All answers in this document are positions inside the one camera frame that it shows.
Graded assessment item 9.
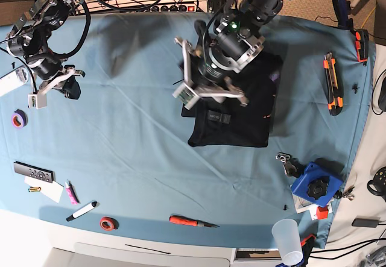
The black zip tie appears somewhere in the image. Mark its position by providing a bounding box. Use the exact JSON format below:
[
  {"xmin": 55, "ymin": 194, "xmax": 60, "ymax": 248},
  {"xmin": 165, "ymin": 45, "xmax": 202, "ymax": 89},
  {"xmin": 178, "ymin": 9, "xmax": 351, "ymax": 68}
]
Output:
[{"xmin": 124, "ymin": 243, "xmax": 171, "ymax": 255}]

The blue table cloth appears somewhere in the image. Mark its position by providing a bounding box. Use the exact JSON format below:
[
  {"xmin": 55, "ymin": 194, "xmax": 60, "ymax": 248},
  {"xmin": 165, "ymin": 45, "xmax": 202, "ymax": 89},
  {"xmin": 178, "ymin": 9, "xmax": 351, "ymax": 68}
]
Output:
[{"xmin": 1, "ymin": 13, "xmax": 376, "ymax": 248}]

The white paper note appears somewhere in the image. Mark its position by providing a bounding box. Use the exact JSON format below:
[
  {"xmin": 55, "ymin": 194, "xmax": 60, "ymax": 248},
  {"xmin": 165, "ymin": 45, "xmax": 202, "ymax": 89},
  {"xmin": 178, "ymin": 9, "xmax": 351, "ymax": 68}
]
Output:
[{"xmin": 24, "ymin": 177, "xmax": 64, "ymax": 203}]

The pink glue tube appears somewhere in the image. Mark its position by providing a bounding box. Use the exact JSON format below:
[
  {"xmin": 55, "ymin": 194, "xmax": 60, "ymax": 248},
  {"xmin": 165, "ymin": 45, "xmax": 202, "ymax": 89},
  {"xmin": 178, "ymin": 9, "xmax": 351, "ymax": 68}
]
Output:
[{"xmin": 65, "ymin": 180, "xmax": 80, "ymax": 205}]

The black remote control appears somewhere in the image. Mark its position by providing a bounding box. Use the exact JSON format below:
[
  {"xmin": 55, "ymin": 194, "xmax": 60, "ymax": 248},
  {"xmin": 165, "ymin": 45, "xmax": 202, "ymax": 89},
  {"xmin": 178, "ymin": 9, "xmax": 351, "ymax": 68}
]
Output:
[{"xmin": 13, "ymin": 162, "xmax": 54, "ymax": 183}]

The gold battery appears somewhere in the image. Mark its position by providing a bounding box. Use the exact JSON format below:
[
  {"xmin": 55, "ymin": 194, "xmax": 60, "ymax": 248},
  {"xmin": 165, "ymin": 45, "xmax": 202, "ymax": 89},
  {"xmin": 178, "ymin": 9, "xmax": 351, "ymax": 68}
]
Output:
[{"xmin": 28, "ymin": 187, "xmax": 41, "ymax": 192}]

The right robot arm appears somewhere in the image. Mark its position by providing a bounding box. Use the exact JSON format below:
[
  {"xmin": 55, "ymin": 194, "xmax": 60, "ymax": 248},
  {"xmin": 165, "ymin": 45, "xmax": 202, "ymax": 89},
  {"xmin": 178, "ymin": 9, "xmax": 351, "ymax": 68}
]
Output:
[{"xmin": 5, "ymin": 0, "xmax": 91, "ymax": 100}]

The black knob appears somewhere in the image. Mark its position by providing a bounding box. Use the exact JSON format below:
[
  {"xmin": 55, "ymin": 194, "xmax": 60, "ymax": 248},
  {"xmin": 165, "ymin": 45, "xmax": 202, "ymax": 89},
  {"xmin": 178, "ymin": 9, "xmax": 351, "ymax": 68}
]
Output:
[{"xmin": 307, "ymin": 178, "xmax": 328, "ymax": 200}]

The black white marker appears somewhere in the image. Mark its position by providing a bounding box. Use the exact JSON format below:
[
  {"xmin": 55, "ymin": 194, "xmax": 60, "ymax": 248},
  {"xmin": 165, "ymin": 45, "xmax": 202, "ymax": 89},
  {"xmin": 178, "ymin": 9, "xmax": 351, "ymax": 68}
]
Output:
[{"xmin": 66, "ymin": 201, "xmax": 98, "ymax": 222}]

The blue plastic box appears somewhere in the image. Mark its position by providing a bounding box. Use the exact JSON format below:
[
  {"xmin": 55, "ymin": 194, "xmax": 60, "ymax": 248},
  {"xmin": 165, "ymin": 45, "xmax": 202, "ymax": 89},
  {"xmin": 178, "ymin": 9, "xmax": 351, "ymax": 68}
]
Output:
[{"xmin": 291, "ymin": 162, "xmax": 343, "ymax": 207}]

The orange black clamp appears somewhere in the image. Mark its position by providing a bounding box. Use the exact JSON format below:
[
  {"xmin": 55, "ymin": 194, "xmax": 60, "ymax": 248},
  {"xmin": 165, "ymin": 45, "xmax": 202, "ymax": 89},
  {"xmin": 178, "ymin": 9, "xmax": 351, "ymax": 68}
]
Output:
[{"xmin": 355, "ymin": 29, "xmax": 369, "ymax": 63}]

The purple tape roll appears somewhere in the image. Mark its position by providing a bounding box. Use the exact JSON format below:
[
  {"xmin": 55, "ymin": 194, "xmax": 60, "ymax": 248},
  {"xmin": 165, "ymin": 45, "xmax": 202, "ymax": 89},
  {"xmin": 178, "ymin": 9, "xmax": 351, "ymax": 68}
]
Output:
[{"xmin": 11, "ymin": 109, "xmax": 28, "ymax": 129}]

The white power strip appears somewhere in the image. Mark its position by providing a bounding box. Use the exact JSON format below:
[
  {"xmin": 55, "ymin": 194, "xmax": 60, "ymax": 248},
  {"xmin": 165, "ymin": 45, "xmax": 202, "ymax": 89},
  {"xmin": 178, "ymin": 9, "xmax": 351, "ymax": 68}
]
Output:
[{"xmin": 86, "ymin": 0, "xmax": 208, "ymax": 13}]

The silver metal carabiner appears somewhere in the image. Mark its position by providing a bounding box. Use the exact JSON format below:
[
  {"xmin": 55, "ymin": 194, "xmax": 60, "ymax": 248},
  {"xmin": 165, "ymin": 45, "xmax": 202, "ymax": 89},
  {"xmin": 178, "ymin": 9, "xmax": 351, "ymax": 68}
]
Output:
[{"xmin": 276, "ymin": 152, "xmax": 291, "ymax": 163}]

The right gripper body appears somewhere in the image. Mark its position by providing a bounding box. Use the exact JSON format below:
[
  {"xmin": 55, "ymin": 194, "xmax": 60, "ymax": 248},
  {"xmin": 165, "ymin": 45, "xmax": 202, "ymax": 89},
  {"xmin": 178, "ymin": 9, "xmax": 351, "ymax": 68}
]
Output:
[{"xmin": 30, "ymin": 57, "xmax": 62, "ymax": 81}]

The red tape roll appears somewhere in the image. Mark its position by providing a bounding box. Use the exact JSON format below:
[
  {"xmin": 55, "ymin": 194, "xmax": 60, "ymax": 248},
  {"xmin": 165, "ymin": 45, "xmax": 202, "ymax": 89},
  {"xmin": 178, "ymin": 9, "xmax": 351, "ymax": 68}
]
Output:
[{"xmin": 100, "ymin": 216, "xmax": 119, "ymax": 231}]

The translucent plastic cup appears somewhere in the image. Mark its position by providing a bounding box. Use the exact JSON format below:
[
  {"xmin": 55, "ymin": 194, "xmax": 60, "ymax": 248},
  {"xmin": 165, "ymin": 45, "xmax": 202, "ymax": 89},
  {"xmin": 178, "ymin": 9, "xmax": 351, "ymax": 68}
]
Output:
[{"xmin": 271, "ymin": 219, "xmax": 303, "ymax": 266}]

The white tape dispenser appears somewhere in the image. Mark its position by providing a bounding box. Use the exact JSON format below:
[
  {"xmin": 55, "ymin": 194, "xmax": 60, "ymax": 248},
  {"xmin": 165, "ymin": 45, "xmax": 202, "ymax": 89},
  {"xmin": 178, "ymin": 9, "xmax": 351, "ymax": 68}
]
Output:
[{"xmin": 0, "ymin": 66, "xmax": 30, "ymax": 96}]

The red handle screwdriver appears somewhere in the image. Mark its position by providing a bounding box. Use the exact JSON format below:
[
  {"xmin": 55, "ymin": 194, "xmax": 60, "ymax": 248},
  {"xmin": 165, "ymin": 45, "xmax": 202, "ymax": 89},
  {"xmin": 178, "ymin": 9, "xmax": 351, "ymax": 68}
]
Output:
[{"xmin": 169, "ymin": 215, "xmax": 218, "ymax": 228}]

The black t-shirt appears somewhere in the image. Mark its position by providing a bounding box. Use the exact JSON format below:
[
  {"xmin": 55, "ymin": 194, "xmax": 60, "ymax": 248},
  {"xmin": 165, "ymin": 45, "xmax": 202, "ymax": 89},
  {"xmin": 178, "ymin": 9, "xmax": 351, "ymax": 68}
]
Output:
[{"xmin": 181, "ymin": 52, "xmax": 283, "ymax": 148}]

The small red cube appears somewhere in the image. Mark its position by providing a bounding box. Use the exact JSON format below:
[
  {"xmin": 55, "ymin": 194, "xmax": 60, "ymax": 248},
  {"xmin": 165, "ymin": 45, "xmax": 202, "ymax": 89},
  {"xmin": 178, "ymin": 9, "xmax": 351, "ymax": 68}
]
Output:
[{"xmin": 316, "ymin": 206, "xmax": 329, "ymax": 220}]

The blue black clamp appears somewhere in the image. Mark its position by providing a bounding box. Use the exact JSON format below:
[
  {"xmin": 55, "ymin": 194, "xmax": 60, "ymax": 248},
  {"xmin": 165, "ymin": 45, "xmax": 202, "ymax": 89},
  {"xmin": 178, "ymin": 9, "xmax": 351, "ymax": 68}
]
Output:
[{"xmin": 332, "ymin": 0, "xmax": 355, "ymax": 34}]

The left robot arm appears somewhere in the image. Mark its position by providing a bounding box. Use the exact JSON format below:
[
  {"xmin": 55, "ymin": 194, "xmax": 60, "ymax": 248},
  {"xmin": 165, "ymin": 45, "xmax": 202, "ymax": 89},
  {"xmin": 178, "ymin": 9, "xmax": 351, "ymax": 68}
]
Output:
[{"xmin": 197, "ymin": 0, "xmax": 283, "ymax": 84}]

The orange black utility knife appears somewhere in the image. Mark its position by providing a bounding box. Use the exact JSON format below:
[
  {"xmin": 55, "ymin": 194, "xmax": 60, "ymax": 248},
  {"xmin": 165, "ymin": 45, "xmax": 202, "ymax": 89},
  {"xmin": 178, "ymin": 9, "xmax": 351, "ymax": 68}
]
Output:
[{"xmin": 323, "ymin": 52, "xmax": 343, "ymax": 116}]

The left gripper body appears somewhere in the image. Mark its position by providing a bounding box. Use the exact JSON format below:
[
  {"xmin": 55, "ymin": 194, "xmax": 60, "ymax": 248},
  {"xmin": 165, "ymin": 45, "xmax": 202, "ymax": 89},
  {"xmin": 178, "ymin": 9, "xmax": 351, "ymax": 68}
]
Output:
[{"xmin": 197, "ymin": 59, "xmax": 232, "ymax": 87}]

